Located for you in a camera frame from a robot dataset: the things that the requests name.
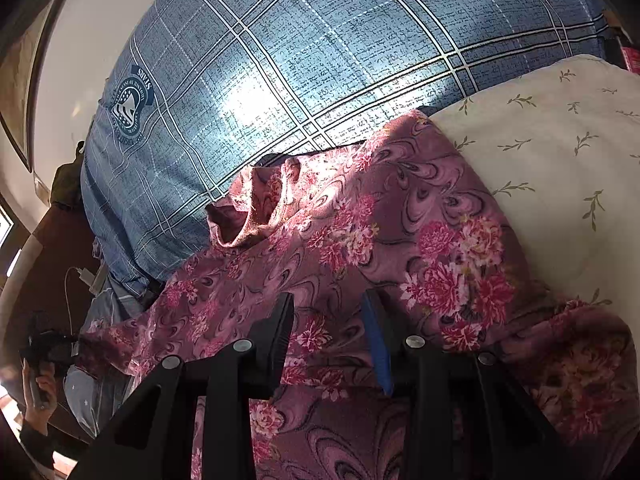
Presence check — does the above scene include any white leaf-print pillow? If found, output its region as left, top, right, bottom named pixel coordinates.
left=429, top=54, right=640, bottom=313

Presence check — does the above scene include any olive green cloth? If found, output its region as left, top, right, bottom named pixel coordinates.
left=50, top=141, right=89, bottom=209

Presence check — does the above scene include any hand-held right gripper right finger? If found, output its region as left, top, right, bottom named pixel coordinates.
left=361, top=290, right=576, bottom=480

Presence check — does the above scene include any purple floral garment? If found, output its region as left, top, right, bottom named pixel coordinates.
left=77, top=109, right=640, bottom=480

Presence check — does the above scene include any person's left forearm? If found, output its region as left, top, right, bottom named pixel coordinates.
left=17, top=422, right=57, bottom=468

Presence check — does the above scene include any brown wooden headboard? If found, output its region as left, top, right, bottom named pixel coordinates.
left=20, top=204, right=103, bottom=341

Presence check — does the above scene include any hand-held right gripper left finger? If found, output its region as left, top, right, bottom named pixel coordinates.
left=70, top=292, right=297, bottom=480

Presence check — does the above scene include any red plastic bag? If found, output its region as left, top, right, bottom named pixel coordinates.
left=619, top=42, right=640, bottom=73

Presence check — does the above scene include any white charger cable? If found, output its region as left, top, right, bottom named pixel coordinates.
left=64, top=266, right=83, bottom=333

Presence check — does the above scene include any grey star-print pillow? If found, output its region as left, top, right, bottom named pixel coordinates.
left=64, top=275, right=166, bottom=438

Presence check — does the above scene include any person's left hand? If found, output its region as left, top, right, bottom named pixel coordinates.
left=21, top=359, right=59, bottom=430

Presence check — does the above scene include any white charger plug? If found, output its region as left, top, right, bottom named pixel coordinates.
left=75, top=267, right=100, bottom=294

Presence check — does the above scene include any framed wall picture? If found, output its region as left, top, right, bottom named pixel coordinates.
left=0, top=0, right=57, bottom=174

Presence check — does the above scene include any blue plaid pillow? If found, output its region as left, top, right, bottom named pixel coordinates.
left=80, top=0, right=617, bottom=286

